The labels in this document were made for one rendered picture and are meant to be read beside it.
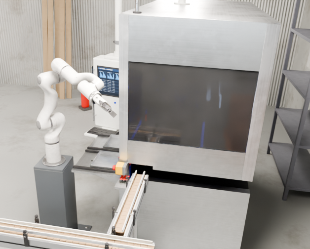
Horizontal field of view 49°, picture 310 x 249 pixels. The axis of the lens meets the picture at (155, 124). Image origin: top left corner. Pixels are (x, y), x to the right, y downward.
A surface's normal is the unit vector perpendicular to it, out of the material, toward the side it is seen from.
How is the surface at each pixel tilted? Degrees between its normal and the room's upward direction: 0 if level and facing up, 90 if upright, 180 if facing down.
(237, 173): 90
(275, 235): 0
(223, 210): 90
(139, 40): 90
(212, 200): 90
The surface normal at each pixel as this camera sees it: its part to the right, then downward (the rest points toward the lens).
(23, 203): 0.04, -0.91
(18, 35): -0.14, 0.40
